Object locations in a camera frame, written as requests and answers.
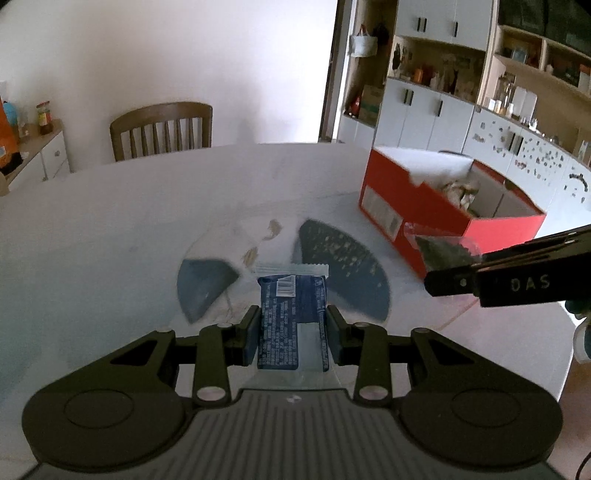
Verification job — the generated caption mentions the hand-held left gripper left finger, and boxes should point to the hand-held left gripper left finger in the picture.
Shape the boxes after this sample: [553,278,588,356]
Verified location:
[108,305,262,407]

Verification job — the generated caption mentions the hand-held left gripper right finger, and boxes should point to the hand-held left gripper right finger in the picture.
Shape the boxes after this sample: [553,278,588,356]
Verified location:
[325,305,472,407]

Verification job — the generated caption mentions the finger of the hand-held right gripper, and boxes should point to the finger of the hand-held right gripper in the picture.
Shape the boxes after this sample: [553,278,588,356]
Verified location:
[424,251,591,309]
[478,225,591,266]

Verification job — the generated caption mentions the blue snack packet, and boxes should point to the blue snack packet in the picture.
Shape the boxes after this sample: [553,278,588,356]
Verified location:
[254,262,342,391]

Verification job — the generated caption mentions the red cardboard box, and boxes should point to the red cardboard box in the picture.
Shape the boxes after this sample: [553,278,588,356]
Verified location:
[359,147,547,280]

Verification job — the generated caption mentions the dark seaweed packet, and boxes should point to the dark seaweed packet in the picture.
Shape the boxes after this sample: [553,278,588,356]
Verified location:
[404,223,483,273]

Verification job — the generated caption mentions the silver foil bag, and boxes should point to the silver foil bag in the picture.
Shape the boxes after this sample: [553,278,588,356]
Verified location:
[438,179,481,214]

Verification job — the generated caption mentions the person's right hand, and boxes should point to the person's right hand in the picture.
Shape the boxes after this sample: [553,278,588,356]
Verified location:
[566,298,591,363]

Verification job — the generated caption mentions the white canister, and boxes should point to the white canister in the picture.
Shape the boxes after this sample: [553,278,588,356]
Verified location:
[510,85,539,121]

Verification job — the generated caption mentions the clear glass bottle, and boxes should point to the clear glass bottle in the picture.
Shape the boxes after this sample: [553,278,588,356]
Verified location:
[499,74,515,114]

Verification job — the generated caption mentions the green carton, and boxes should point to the green carton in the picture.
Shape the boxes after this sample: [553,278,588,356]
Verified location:
[360,85,384,123]

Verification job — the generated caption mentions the white side cabinet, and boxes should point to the white side cabinet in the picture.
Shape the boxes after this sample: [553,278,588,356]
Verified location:
[0,119,72,197]

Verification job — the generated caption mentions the grey hanging bag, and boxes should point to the grey hanging bag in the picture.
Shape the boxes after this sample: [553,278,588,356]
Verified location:
[349,25,379,58]

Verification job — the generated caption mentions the red-labelled sauce jar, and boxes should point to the red-labelled sauce jar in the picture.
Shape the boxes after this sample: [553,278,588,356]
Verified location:
[37,102,54,136]

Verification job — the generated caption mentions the orange snack bag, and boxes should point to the orange snack bag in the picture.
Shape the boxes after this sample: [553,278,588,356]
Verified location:
[0,99,20,169]

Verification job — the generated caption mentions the white wall cabinet unit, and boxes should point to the white wall cabinet unit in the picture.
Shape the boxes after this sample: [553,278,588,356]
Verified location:
[337,0,591,236]

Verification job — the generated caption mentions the wooden door frame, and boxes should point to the wooden door frame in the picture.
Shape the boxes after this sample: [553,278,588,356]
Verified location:
[318,0,352,141]

